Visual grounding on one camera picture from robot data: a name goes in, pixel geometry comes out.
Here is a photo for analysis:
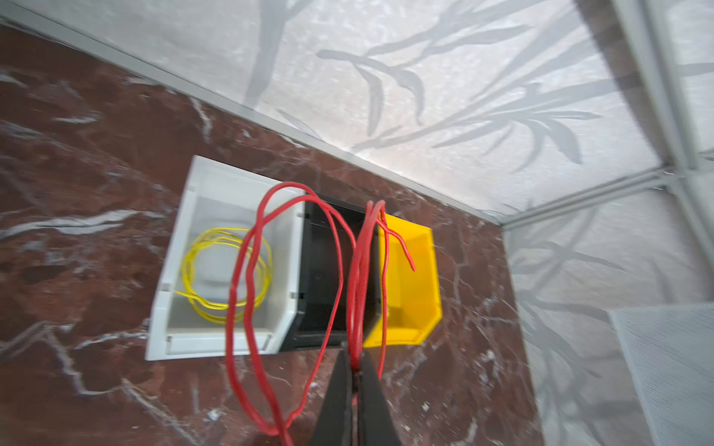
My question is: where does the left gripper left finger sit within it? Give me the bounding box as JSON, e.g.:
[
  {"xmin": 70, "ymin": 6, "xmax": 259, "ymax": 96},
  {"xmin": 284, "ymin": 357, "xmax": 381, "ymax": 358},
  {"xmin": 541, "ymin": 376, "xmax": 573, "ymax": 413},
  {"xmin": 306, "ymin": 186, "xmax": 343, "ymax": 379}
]
[{"xmin": 309, "ymin": 346, "xmax": 354, "ymax": 446}]

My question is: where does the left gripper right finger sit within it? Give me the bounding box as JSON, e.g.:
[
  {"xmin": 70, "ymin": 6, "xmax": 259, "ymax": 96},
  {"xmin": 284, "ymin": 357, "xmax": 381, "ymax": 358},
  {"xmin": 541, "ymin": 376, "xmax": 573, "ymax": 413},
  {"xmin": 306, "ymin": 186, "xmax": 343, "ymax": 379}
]
[{"xmin": 354, "ymin": 352, "xmax": 402, "ymax": 446}]

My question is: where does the red cable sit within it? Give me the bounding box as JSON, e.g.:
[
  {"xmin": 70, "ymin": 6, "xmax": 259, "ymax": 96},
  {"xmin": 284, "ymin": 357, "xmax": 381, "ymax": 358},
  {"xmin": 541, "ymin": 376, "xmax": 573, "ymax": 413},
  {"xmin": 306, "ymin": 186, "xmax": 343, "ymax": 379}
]
[{"xmin": 225, "ymin": 181, "xmax": 418, "ymax": 446}]

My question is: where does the yellow plastic bin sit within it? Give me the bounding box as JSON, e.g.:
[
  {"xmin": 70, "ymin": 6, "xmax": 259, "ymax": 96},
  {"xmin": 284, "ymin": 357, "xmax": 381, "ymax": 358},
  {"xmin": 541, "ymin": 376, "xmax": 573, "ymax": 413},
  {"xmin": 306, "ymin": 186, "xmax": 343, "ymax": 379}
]
[{"xmin": 386, "ymin": 215, "xmax": 443, "ymax": 346}]

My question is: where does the black plastic bin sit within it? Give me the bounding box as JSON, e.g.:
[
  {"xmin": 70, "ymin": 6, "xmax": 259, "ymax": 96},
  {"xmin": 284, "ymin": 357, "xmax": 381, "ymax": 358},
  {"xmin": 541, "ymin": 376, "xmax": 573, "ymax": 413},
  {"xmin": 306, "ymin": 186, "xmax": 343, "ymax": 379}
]
[{"xmin": 279, "ymin": 195, "xmax": 382, "ymax": 352}]

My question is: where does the white plastic bin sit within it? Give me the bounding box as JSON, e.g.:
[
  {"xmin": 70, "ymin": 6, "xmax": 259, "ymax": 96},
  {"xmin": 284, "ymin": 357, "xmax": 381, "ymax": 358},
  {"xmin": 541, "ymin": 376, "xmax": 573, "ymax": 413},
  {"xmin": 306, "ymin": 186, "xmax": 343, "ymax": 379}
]
[{"xmin": 145, "ymin": 156, "xmax": 305, "ymax": 361}]

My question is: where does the yellow cable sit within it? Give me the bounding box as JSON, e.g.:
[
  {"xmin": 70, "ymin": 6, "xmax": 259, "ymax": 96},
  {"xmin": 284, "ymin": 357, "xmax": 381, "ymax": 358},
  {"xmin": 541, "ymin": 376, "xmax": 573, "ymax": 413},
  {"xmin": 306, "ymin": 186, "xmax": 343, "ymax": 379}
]
[{"xmin": 176, "ymin": 226, "xmax": 274, "ymax": 325}]

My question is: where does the aluminium frame crossbar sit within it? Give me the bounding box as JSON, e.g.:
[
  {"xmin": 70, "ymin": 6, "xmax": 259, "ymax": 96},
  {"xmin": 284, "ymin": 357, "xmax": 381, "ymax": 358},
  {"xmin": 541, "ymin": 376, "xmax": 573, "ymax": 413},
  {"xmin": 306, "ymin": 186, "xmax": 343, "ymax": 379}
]
[{"xmin": 500, "ymin": 167, "xmax": 682, "ymax": 230}]

